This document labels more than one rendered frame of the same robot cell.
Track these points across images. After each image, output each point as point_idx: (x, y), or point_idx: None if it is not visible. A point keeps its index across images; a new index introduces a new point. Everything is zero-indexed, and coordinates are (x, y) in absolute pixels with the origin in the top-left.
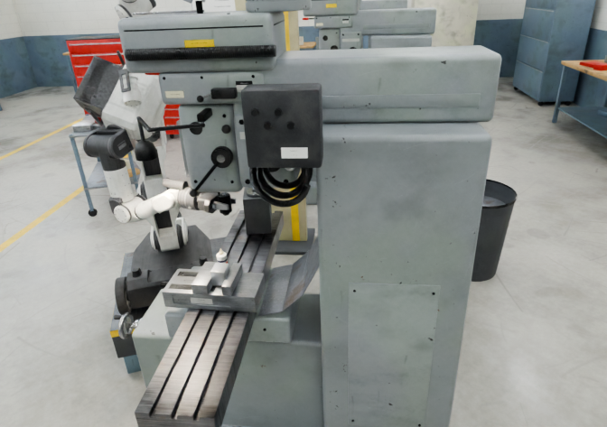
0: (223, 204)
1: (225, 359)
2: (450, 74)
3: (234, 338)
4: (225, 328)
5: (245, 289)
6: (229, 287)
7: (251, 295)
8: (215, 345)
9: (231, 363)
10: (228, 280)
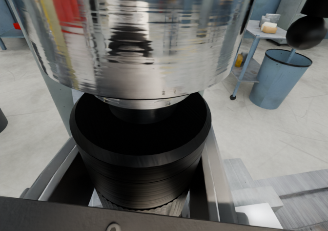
0: (211, 128)
1: (319, 180)
2: None
3: (287, 183)
4: (284, 205)
5: (233, 178)
6: (272, 186)
7: (240, 162)
8: (318, 204)
9: (316, 171)
10: (259, 199)
